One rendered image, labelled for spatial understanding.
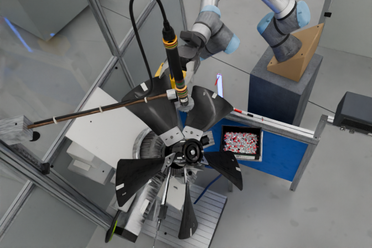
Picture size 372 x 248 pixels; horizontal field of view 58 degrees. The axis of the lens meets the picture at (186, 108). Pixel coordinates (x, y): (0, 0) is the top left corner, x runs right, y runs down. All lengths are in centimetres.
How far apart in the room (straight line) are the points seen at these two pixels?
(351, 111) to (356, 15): 168
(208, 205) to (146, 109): 129
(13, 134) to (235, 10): 287
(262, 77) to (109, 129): 88
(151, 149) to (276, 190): 138
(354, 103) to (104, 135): 108
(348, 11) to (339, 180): 136
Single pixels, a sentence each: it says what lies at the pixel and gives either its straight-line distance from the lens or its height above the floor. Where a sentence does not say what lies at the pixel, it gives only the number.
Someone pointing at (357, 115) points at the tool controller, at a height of 123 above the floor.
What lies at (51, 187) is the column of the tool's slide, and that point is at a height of 105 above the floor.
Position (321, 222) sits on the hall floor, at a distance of 265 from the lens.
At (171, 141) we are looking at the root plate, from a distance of 144.
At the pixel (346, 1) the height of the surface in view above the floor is 56.
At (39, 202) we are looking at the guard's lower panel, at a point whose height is 85.
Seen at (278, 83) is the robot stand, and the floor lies 100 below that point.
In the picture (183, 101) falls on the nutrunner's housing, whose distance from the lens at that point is 124.
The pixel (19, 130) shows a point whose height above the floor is 156.
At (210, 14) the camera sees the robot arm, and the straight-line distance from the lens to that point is 127.
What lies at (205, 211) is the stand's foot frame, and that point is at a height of 8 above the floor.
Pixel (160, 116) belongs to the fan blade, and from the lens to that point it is 140.
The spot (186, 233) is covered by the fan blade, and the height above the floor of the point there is 108.
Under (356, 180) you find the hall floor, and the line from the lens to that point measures 282.
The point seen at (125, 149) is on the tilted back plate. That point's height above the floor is 116.
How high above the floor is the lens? 251
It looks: 58 degrees down
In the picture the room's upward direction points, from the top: 13 degrees counter-clockwise
